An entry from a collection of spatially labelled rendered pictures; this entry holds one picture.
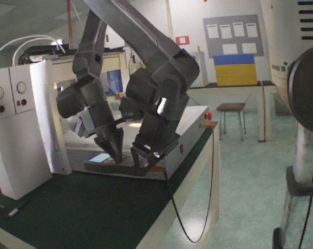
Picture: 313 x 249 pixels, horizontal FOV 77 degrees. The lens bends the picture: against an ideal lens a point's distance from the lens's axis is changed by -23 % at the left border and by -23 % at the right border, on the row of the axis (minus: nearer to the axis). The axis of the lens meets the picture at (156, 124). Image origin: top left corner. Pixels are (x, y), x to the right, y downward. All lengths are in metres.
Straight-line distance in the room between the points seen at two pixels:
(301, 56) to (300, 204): 0.31
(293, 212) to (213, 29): 4.72
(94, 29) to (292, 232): 0.71
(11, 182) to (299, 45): 0.91
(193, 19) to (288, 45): 4.83
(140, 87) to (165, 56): 0.11
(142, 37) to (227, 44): 4.60
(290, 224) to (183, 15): 4.98
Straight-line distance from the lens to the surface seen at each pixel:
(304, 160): 0.51
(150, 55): 0.45
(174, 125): 0.51
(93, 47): 0.62
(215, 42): 5.05
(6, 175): 0.89
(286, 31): 0.41
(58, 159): 1.01
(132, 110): 0.54
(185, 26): 5.23
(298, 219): 0.58
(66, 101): 0.61
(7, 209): 0.88
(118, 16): 0.46
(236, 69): 3.35
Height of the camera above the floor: 1.12
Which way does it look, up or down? 13 degrees down
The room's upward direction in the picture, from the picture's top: 8 degrees counter-clockwise
